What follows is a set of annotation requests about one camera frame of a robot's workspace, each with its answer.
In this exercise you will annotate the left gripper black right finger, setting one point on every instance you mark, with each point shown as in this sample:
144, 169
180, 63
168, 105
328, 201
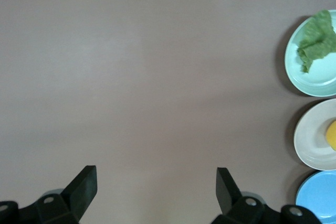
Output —
228, 197

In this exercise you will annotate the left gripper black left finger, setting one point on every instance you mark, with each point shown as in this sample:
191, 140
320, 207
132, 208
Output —
76, 197

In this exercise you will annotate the yellow lemon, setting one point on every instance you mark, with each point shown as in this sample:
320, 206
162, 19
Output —
332, 134

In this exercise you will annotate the green lettuce leaf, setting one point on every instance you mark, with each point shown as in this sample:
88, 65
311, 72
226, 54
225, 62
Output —
315, 40

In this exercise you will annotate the blue round plate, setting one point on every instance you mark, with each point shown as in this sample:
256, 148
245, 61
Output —
320, 195

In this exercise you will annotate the beige round plate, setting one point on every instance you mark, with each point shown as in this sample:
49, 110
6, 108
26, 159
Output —
309, 140

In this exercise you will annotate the green round plate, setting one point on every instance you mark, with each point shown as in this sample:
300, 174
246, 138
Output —
320, 78

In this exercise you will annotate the brown table cover mat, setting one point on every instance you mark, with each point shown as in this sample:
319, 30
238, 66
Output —
147, 64

